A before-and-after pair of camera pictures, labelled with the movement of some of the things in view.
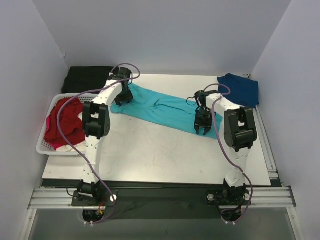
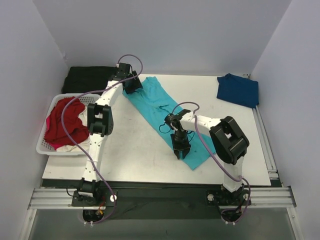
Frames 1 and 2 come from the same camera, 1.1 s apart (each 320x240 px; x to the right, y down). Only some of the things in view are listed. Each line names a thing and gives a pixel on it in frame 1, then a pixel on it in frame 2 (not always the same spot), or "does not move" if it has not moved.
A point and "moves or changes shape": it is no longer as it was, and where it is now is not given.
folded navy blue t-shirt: (244, 90) does not move
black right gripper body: (203, 123) to (180, 145)
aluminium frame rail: (61, 198) does not move
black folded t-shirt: (81, 79) does not move
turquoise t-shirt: (169, 107) moves or changes shape
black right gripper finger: (197, 128) to (176, 152)
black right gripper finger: (206, 130) to (185, 152)
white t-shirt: (81, 147) does not move
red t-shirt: (71, 125) does not move
